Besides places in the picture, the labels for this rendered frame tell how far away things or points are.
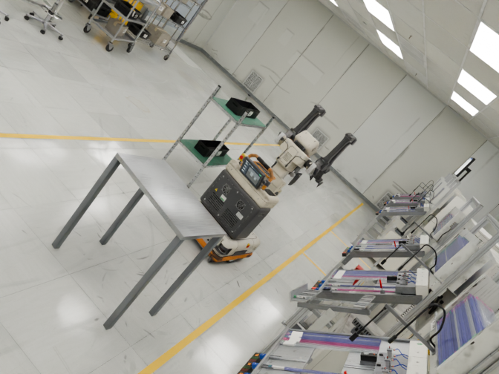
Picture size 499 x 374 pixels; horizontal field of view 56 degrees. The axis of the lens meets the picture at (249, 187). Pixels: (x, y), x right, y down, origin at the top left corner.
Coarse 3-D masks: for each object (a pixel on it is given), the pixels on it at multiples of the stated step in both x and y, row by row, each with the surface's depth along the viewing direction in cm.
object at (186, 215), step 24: (144, 168) 289; (168, 168) 313; (96, 192) 290; (144, 192) 270; (168, 192) 285; (72, 216) 298; (120, 216) 333; (168, 216) 262; (192, 216) 282; (216, 240) 294; (192, 264) 301; (144, 288) 272; (120, 312) 275
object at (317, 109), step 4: (316, 108) 452; (320, 108) 453; (312, 112) 454; (316, 112) 452; (320, 112) 455; (308, 116) 454; (312, 116) 453; (304, 120) 455; (308, 120) 455; (300, 124) 456; (304, 124) 455; (292, 128) 460; (296, 128) 457; (300, 128) 456; (296, 132) 456; (292, 136) 456
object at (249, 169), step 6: (246, 162) 410; (252, 162) 406; (240, 168) 417; (246, 168) 412; (252, 168) 406; (258, 168) 403; (246, 174) 414; (252, 174) 408; (258, 174) 403; (264, 174) 400; (252, 180) 410; (258, 180) 404; (264, 180) 406; (258, 186) 408
